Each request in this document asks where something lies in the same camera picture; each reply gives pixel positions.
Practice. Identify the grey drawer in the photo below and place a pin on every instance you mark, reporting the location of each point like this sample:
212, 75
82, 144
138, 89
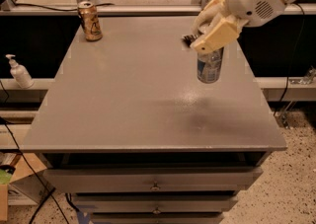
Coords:
155, 203
152, 179
163, 218

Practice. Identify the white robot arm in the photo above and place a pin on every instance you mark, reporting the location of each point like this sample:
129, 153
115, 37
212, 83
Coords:
222, 21

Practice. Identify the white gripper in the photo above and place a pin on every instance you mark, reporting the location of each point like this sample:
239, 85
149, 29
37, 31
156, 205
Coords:
245, 12

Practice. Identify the bottom grey drawer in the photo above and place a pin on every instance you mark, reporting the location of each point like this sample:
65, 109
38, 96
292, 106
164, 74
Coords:
163, 218

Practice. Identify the orange soda can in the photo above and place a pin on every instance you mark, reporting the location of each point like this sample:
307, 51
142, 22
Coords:
88, 15

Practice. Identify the black snack bar wrapper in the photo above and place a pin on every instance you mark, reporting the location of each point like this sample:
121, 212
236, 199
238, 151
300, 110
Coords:
189, 39

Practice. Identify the middle grey drawer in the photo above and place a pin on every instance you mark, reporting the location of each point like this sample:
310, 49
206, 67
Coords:
155, 203

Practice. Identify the top grey drawer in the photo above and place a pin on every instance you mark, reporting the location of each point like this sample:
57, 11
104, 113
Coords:
152, 179

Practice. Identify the cardboard box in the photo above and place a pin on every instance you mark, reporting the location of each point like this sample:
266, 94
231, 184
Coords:
21, 181

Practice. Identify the metal frame rail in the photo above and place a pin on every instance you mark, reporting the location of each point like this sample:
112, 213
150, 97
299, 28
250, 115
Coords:
115, 10

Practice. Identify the grey drawer cabinet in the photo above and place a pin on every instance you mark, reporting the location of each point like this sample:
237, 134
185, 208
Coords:
133, 100

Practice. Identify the silver blue redbull can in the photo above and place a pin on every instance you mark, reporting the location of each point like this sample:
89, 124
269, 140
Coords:
209, 66

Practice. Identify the white pump bottle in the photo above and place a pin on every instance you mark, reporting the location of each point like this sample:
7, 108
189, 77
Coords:
20, 73

